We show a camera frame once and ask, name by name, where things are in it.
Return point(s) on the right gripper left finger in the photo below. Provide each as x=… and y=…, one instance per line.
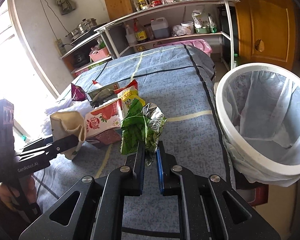
x=133, y=185

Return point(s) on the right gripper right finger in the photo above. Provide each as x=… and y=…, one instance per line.
x=165, y=162

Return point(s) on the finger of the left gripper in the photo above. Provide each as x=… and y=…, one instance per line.
x=48, y=148

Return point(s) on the beige paper carton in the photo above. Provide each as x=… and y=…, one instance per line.
x=68, y=123

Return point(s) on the green snack bag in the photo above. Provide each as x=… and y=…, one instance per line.
x=143, y=123

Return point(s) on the olive green wrapper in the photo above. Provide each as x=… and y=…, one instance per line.
x=103, y=94

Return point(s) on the white trash bin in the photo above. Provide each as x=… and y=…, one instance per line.
x=262, y=119

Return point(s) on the person's left hand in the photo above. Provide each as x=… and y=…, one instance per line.
x=8, y=193

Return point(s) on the purple snack bag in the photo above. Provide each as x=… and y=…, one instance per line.
x=77, y=93

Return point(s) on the red strawberry milk carton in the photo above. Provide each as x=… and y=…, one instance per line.
x=108, y=116

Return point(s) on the blue patterned tablecloth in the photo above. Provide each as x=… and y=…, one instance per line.
x=179, y=81

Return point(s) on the yellow red snack bag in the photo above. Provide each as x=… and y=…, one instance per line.
x=128, y=94

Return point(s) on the white power strip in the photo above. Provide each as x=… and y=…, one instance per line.
x=60, y=47

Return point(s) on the pink plastic basket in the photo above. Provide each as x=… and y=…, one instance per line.
x=97, y=54

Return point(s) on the white bin liner bag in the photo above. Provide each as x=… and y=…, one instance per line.
x=267, y=119

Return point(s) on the steel steamer pot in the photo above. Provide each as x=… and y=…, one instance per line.
x=82, y=28

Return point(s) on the green plastic bottle on floor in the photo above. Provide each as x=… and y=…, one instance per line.
x=236, y=60

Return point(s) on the pink lidded storage bin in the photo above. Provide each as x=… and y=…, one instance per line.
x=200, y=44

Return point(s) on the soy sauce bottle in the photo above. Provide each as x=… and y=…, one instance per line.
x=139, y=31

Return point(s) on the dark liquid plastic jug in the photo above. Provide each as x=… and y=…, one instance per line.
x=160, y=28

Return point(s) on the wooden cutting board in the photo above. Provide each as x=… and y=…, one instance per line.
x=118, y=8

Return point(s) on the white metal shelf rack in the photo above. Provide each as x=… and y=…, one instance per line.
x=187, y=20

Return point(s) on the green glass bottle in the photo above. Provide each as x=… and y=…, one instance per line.
x=142, y=3

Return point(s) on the wooden door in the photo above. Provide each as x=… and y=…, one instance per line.
x=266, y=31

